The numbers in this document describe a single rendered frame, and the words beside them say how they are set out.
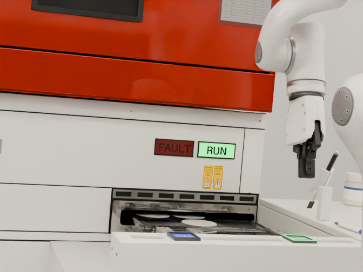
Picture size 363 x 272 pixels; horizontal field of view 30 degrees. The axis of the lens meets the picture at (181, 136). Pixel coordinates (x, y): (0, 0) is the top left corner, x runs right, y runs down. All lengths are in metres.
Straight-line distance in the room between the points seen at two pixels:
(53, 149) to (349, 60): 2.34
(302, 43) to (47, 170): 0.81
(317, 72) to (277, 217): 0.60
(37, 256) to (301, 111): 0.88
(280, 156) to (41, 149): 2.06
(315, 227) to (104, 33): 0.75
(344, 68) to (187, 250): 2.66
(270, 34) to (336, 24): 2.46
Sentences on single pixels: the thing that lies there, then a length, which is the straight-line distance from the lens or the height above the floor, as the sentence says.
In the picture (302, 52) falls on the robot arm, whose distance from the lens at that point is 1.47.
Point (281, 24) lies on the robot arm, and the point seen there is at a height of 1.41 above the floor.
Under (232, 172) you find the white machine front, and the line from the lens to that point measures 2.03.
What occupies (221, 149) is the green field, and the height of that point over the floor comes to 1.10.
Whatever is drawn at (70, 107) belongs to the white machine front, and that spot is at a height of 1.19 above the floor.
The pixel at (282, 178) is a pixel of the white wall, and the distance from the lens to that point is 3.75.
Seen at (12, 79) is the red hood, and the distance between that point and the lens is 1.83.
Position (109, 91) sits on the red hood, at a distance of 1.86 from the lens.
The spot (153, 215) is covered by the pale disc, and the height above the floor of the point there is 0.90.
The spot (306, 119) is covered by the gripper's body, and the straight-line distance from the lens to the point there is 1.43.
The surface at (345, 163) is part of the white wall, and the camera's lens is 3.92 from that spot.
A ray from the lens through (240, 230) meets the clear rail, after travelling 1.88.
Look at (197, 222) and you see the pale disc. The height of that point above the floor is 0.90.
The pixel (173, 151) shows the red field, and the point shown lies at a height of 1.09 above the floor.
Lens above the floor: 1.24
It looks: 3 degrees down
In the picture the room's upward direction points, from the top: 5 degrees clockwise
